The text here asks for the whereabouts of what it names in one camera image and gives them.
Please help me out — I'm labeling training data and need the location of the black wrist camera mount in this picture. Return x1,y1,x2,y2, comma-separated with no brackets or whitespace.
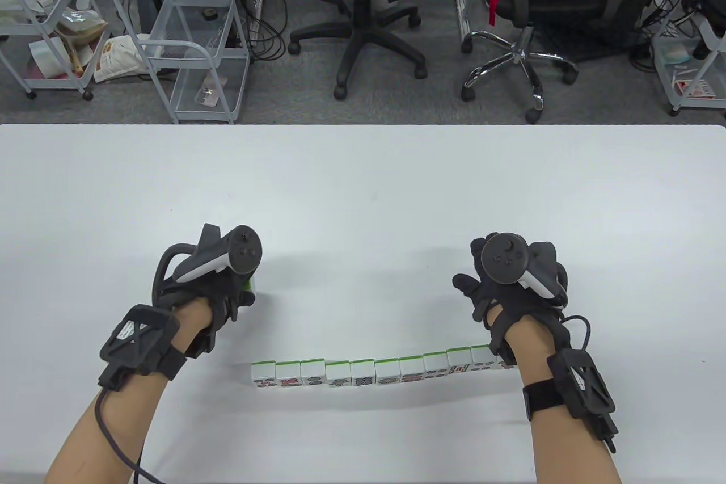
98,305,182,391
546,349,619,453

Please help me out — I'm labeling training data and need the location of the person's left hand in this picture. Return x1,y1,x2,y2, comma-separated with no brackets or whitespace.
154,271,257,337

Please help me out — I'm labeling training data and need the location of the black glove wrist module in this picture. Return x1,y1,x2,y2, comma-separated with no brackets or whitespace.
184,325,217,360
489,331,517,368

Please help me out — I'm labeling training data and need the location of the person's left forearm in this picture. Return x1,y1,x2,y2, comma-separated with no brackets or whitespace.
45,297,213,484

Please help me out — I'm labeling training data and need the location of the clear plastic bag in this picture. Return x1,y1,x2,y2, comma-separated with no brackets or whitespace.
54,7,108,48

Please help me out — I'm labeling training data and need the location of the white pink flat box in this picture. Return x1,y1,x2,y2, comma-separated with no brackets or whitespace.
28,37,94,79

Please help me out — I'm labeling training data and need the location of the black cable bundle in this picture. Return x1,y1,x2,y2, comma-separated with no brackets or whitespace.
627,0,690,73
227,0,289,62

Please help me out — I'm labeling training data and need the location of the black chair with red straps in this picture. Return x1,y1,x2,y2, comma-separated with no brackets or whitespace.
461,0,681,124

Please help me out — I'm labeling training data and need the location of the row of mahjong tiles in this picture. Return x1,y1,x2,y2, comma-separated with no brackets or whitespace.
251,344,518,391

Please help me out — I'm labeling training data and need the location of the black wrist strap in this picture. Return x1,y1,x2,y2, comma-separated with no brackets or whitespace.
522,381,568,421
159,348,188,381

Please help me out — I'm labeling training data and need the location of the person's right forearm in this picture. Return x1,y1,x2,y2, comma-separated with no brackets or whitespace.
502,317,624,484

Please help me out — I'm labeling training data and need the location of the printed paper bag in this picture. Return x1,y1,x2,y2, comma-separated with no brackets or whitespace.
94,35,147,83

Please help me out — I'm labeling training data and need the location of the pale teal cloth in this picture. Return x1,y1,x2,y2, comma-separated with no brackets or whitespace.
661,41,691,66

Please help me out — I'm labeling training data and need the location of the person's right hand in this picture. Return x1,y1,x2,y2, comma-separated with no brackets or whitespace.
452,233,575,367

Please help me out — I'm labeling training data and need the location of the black white handheld controller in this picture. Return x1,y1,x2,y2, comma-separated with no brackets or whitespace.
152,223,264,300
480,232,569,303

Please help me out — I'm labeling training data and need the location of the red white box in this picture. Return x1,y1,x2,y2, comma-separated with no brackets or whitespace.
674,79,716,100

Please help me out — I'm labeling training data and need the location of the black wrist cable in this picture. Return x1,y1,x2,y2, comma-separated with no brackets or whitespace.
562,315,592,351
94,388,165,484

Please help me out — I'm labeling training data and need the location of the white metal cart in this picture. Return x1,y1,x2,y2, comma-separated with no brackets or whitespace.
0,0,114,102
113,0,251,125
649,13,726,117

